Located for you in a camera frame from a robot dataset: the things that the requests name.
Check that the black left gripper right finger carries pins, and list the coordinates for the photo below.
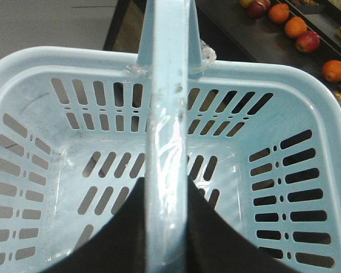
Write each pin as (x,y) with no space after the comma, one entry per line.
(214,246)

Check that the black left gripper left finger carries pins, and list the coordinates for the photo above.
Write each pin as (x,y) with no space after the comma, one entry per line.
(118,246)

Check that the light blue plastic basket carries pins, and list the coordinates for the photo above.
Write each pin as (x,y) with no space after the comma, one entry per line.
(78,127)

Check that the crumpled clear plastic wrap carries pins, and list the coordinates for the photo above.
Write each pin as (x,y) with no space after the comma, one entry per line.
(208,55)

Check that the orange with nub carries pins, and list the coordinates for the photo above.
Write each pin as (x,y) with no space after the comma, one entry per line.
(331,71)

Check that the large red apple back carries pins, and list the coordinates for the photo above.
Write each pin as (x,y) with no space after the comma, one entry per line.
(308,42)

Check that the orange back middle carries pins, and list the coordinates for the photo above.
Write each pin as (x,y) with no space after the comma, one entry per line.
(294,27)

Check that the orange back left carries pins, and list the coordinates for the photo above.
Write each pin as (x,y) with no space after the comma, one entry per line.
(279,13)

